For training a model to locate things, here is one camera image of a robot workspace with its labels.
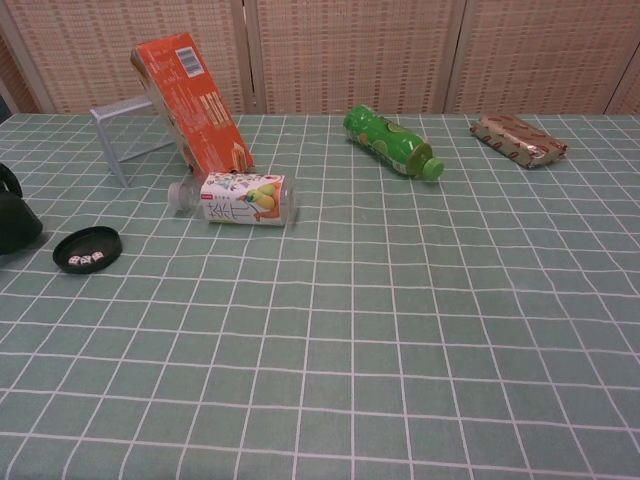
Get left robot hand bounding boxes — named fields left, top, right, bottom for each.
left=0, top=162, right=24, bottom=199

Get black round object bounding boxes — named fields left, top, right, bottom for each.
left=0, top=192, right=45, bottom=257

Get black lid with dice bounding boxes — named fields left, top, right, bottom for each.
left=52, top=225, right=124, bottom=275

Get grey metal stand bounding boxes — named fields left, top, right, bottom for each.
left=89, top=95, right=175, bottom=189

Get woven folding screen panel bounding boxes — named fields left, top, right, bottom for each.
left=604, top=69, right=640, bottom=115
left=449, top=0, right=640, bottom=115
left=247, top=0, right=469, bottom=115
left=0, top=0, right=254, bottom=115

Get orange snack box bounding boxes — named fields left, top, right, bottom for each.
left=130, top=32, right=256, bottom=174

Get clear bottle with fruit label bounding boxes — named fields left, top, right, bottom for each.
left=168, top=171, right=300, bottom=227

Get green checked tablecloth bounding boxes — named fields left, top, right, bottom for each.
left=0, top=112, right=640, bottom=480

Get green plastic bottle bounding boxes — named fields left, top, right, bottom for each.
left=343, top=103, right=446, bottom=182

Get gold foil snack pack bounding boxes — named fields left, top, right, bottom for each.
left=469, top=113, right=570, bottom=171

